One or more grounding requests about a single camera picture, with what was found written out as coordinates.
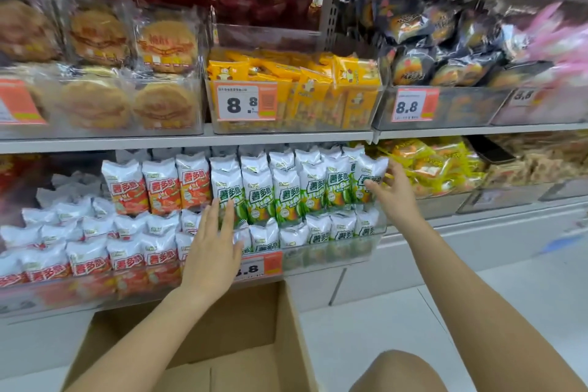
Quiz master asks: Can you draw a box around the pile of dark bun packets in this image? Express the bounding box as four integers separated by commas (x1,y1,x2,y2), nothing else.
342,0,511,88

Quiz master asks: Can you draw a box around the row of green label packets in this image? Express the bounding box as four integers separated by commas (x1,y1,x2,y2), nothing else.
209,144,389,255

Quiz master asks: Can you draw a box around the pile of orange label packets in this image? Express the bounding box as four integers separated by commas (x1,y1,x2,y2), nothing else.
0,152,213,289

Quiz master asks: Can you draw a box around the orange white price tag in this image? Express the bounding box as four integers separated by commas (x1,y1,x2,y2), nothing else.
233,251,284,283
215,81,279,123
391,87,440,123
0,78,47,126

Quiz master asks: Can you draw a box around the clear plastic bin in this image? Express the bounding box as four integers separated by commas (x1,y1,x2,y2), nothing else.
373,83,511,132
203,23,385,135
0,61,205,141

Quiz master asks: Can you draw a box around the white green snack packet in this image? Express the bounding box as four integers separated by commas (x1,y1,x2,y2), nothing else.
353,154,390,205

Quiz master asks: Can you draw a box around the pile of yellow packets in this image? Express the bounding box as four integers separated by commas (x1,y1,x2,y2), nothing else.
207,49,383,131

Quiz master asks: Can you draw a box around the brown cardboard box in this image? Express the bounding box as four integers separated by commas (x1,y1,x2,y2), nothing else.
62,281,319,392

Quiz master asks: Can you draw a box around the person's left hand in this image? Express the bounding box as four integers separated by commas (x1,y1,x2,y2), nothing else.
178,199,244,310

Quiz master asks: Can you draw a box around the black flat device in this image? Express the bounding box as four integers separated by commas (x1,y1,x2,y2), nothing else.
466,134,516,165

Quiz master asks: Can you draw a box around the perforated white shelf upright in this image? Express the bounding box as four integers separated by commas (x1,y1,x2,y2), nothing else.
318,0,353,53

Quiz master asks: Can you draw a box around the person's left forearm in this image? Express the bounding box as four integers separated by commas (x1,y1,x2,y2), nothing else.
64,287,217,392

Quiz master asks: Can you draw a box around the pile of yellow orange bags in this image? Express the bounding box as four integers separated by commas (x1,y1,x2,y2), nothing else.
378,137,487,198

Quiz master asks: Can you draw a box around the pile of pink packets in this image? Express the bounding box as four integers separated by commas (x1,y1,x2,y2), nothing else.
501,1,588,89

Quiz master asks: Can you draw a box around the pile of beige biscuit packets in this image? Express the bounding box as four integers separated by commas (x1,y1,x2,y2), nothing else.
482,134,588,188

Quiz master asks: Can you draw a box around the pile of round cake packets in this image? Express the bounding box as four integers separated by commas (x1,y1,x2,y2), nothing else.
0,0,200,131

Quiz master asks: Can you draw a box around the person's knee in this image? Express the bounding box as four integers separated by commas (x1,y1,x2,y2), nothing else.
349,350,449,392

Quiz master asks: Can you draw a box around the white shelf base panel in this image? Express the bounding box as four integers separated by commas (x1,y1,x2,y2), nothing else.
284,210,588,314

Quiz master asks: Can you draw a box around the person's right hand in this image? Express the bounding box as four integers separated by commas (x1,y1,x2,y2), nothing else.
365,157,421,227

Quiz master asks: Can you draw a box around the person's right forearm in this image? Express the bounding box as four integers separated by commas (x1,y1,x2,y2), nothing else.
390,213,588,392

